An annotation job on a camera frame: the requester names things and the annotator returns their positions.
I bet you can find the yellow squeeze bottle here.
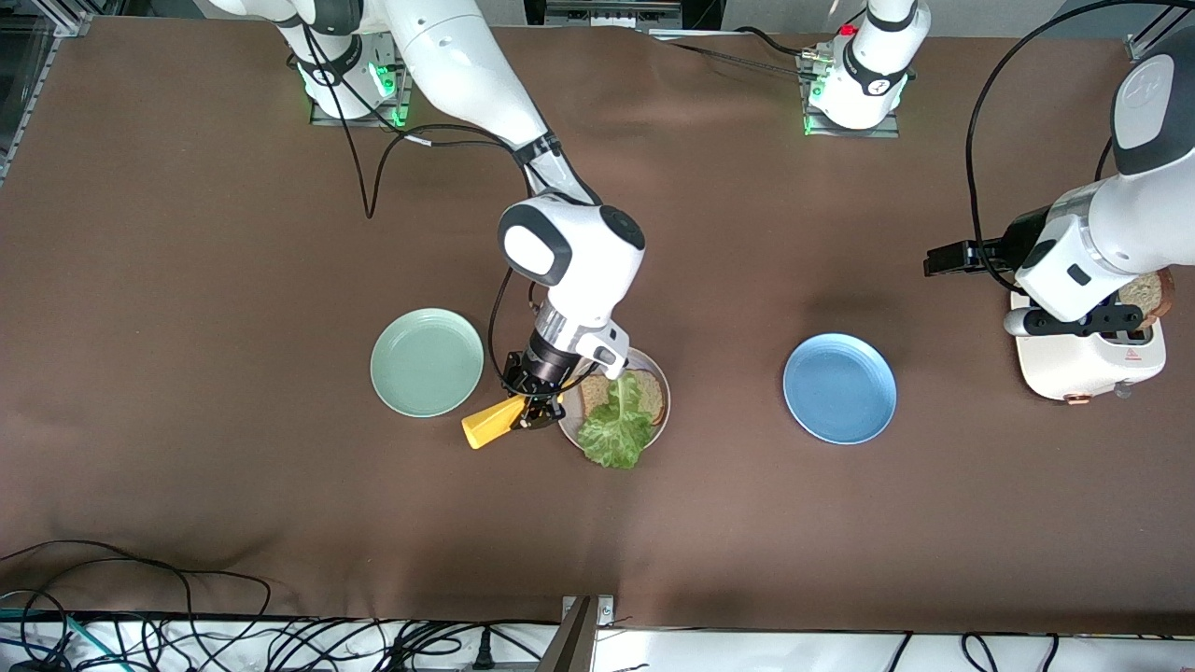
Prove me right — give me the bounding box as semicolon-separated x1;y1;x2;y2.
461;390;567;451

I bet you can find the green lettuce leaf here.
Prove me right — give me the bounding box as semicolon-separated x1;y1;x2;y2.
577;371;657;470

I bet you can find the brown bread slice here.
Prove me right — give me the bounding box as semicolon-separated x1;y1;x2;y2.
1116;269;1175;329
581;370;667;426

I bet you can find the green plate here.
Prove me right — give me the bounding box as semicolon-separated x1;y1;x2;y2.
370;308;485;418

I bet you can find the beige plate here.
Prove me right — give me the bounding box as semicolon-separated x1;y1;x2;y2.
555;345;671;459

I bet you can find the blue plate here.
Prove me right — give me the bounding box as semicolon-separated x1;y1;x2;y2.
782;333;898;445

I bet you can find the white toaster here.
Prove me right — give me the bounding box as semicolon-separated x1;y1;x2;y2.
1011;280;1168;405

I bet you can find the brown table cloth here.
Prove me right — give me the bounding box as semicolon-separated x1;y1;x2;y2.
0;14;1195;636

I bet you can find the black equipment box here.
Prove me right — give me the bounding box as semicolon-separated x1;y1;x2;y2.
523;0;727;31

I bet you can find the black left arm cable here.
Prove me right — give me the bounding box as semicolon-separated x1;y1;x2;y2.
966;0;1195;292

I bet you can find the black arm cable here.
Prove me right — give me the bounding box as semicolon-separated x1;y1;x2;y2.
966;0;1195;292
297;19;561;393

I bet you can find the grey left arm base plate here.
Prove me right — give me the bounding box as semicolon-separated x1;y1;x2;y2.
798;49;903;139

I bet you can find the grey metal bracket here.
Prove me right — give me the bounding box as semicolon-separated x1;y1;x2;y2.
537;595;617;672

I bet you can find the aluminium frame rail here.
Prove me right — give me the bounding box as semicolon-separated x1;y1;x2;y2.
0;0;94;188
1125;0;1195;64

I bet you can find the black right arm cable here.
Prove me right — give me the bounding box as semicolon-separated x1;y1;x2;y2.
297;19;561;393

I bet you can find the tangled black cable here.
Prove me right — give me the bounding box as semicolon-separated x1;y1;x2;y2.
121;616;561;672

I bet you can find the black left base cable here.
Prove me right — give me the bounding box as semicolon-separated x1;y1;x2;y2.
654;26;846;77

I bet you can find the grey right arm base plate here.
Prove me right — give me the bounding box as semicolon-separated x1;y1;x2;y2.
310;56;412;128

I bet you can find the long black looped cable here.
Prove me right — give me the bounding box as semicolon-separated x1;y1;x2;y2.
0;539;274;672

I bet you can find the teal cable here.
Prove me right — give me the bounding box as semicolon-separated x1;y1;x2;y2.
0;605;108;672

